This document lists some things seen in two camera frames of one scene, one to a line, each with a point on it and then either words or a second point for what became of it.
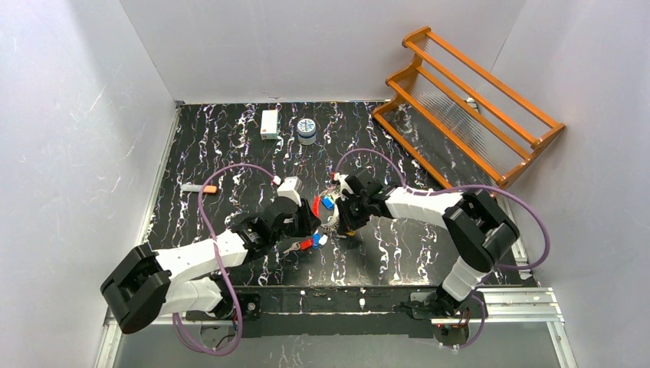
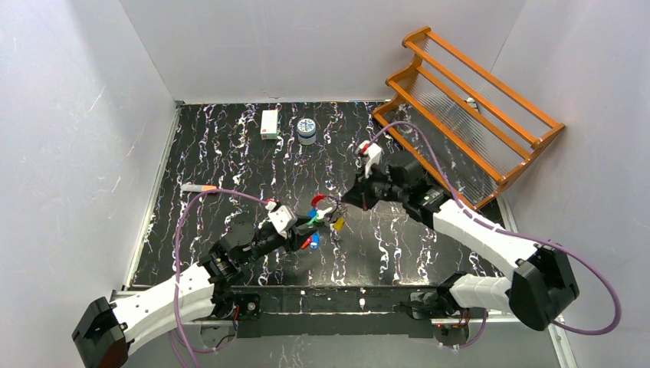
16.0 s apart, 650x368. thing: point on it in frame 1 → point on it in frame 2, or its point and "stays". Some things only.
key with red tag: (304, 244) stays
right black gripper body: (346, 209) → (359, 192)
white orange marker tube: (198, 188) stays
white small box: (269, 129) stays
